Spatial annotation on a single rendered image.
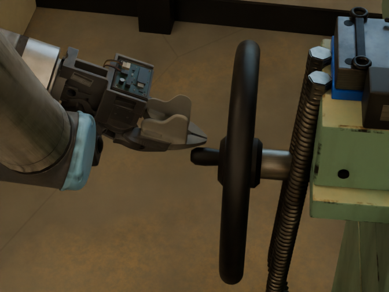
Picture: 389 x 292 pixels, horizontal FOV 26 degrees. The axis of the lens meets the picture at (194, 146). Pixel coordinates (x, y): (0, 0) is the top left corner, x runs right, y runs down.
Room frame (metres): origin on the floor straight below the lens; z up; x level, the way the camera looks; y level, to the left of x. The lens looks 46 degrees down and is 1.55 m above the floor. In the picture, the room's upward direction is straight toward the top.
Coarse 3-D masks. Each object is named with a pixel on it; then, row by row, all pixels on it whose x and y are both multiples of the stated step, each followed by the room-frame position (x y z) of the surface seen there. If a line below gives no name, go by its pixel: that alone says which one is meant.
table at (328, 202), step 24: (384, 0) 0.93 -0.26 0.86; (312, 168) 0.62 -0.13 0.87; (312, 192) 0.58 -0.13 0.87; (336, 192) 0.58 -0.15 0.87; (360, 192) 0.58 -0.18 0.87; (384, 192) 0.58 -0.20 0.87; (312, 216) 0.57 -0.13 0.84; (336, 216) 0.57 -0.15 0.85; (360, 216) 0.57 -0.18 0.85; (384, 216) 0.56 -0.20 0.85
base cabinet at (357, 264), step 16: (352, 224) 0.80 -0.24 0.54; (368, 224) 0.71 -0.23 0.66; (352, 240) 0.78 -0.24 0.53; (368, 240) 0.68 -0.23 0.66; (352, 256) 0.75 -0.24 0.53; (368, 256) 0.66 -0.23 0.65; (336, 272) 0.87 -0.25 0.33; (352, 272) 0.73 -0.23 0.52; (368, 272) 0.64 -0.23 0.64; (336, 288) 0.82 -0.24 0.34; (352, 288) 0.70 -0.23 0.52; (368, 288) 0.62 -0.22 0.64
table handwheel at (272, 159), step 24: (240, 48) 0.73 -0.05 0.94; (240, 72) 0.68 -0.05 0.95; (240, 96) 0.65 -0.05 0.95; (240, 120) 0.62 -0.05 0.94; (240, 144) 0.60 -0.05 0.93; (240, 168) 0.58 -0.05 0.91; (264, 168) 0.66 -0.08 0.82; (288, 168) 0.66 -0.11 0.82; (240, 192) 0.56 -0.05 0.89; (240, 216) 0.55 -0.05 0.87; (240, 240) 0.54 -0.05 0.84; (240, 264) 0.54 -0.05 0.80
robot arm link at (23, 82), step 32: (0, 32) 0.55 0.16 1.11; (0, 64) 0.52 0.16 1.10; (0, 96) 0.52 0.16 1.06; (32, 96) 0.57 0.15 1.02; (0, 128) 0.54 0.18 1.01; (32, 128) 0.57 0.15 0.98; (64, 128) 0.63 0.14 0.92; (0, 160) 0.61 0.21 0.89; (32, 160) 0.59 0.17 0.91; (64, 160) 0.63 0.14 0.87
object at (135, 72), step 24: (72, 48) 0.82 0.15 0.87; (72, 72) 0.78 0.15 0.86; (96, 72) 0.79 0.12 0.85; (120, 72) 0.80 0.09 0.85; (144, 72) 0.80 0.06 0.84; (72, 96) 0.79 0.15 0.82; (96, 96) 0.78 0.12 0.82; (120, 96) 0.76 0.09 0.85; (144, 96) 0.77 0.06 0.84; (96, 120) 0.76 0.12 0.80; (120, 120) 0.77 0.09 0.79
